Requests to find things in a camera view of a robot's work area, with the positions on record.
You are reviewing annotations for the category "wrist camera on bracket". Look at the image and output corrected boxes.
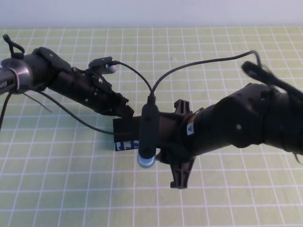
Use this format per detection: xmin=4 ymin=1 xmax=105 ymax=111
xmin=88 ymin=56 xmax=118 ymax=74
xmin=137 ymin=96 xmax=160 ymax=169

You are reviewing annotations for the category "black fuzzy cable strap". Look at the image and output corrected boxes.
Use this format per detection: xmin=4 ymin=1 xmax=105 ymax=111
xmin=241 ymin=61 xmax=285 ymax=90

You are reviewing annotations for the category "black glasses case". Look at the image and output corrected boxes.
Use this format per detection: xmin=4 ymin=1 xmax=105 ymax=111
xmin=112 ymin=115 xmax=143 ymax=152

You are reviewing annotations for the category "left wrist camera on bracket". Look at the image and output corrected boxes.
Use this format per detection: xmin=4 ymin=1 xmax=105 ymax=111
xmin=88 ymin=56 xmax=118 ymax=74

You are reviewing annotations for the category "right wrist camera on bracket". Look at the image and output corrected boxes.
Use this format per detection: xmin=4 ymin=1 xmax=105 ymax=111
xmin=137 ymin=96 xmax=160 ymax=169

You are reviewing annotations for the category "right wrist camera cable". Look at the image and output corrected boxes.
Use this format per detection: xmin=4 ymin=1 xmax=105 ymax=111
xmin=151 ymin=50 xmax=263 ymax=96

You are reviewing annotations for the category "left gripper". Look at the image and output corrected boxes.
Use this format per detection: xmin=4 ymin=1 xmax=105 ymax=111
xmin=56 ymin=68 xmax=134 ymax=119

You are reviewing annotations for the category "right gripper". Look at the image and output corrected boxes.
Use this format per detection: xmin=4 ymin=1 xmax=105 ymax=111
xmin=156 ymin=99 xmax=214 ymax=190

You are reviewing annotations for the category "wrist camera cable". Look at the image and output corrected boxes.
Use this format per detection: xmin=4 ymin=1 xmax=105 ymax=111
xmin=41 ymin=60 xmax=154 ymax=135
xmin=151 ymin=50 xmax=263 ymax=96

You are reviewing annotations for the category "green white-checked tablecloth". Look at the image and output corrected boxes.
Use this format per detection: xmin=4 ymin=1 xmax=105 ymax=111
xmin=0 ymin=26 xmax=303 ymax=227

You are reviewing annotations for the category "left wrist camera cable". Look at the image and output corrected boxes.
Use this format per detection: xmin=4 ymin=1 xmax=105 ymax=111
xmin=41 ymin=60 xmax=154 ymax=135

